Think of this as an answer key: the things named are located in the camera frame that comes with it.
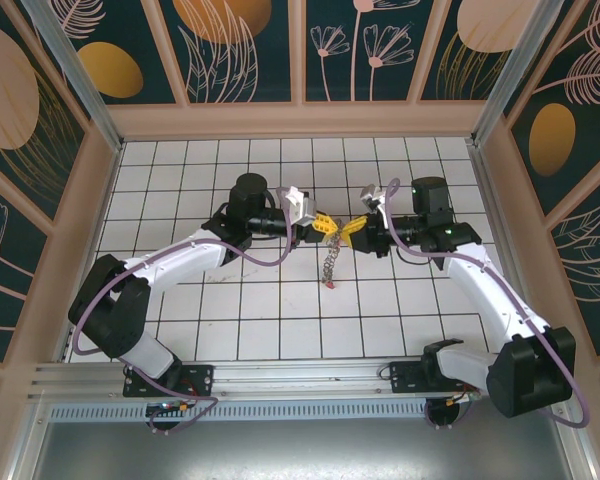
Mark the aluminium frame post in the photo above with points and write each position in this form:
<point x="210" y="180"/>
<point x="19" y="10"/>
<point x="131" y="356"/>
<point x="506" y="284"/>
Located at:
<point x="510" y="75"/>
<point x="80" y="85"/>

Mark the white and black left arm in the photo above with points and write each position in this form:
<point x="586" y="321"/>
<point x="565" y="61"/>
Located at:
<point x="180" y="265"/>

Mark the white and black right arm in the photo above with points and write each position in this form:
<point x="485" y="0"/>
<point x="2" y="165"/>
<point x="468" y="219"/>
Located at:
<point x="480" y="295"/>

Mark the red key tag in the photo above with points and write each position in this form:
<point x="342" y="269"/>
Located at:
<point x="330" y="285"/>

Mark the large keyring with small rings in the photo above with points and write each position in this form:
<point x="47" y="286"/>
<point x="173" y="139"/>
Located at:
<point x="331" y="257"/>

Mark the grey metal sheet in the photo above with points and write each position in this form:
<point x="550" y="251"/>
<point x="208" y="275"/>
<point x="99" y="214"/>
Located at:
<point x="300" y="452"/>

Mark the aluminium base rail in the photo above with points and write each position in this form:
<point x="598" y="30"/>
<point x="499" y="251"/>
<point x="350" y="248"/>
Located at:
<point x="300" y="380"/>

